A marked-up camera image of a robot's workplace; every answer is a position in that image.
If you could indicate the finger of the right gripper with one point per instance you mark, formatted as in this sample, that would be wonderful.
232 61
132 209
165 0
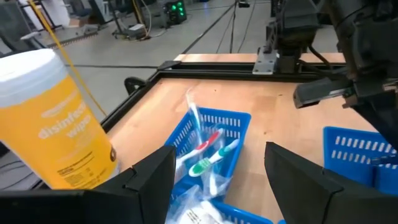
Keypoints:
385 112
323 91

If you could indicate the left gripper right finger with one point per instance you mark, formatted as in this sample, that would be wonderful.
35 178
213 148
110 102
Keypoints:
326 205

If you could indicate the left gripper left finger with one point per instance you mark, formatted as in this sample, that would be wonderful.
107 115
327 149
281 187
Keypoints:
109 205

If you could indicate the bagged white cotton balls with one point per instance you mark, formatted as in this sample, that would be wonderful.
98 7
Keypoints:
183 208
217 216

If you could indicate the red white toothbrush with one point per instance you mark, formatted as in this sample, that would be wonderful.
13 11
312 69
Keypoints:
202 146

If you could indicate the green white toothbrush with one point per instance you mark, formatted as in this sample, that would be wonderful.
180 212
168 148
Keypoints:
214 158

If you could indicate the blue white toothbrush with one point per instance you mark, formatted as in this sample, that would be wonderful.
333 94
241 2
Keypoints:
195 118

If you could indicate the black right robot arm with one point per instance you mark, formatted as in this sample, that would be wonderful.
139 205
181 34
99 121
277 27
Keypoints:
295 31

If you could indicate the yellow disinfecting wipes canister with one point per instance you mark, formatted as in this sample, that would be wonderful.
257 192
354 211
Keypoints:
56 130

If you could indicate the black table clamp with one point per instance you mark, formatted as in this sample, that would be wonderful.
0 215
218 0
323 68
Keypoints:
133 85

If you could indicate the black box with green lights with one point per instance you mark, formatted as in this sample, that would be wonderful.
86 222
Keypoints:
175 11

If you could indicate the metal equipment cart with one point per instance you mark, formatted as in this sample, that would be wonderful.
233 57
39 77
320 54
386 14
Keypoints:
133 28

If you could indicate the black office chair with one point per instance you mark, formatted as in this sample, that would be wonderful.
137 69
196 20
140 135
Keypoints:
12 28

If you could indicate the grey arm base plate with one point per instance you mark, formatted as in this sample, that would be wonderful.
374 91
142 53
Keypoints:
264 62

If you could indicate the black aluminium table frame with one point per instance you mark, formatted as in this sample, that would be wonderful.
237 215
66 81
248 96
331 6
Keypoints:
217 73

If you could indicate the grey floor rail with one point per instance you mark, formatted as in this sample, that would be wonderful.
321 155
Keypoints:
71 35

